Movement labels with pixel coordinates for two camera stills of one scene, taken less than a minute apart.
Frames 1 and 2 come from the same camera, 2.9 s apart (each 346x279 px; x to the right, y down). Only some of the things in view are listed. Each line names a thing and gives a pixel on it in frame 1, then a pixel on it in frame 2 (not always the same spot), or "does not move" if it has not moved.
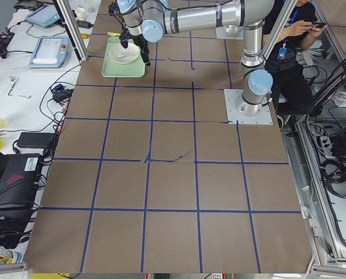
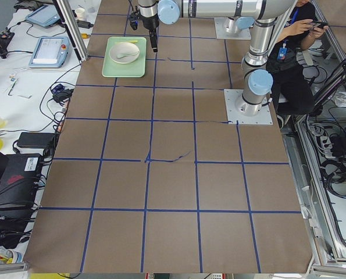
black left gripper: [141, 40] -> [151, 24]
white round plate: [118, 54] does not move
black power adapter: [84, 24] does not move
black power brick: [35, 140] does not move
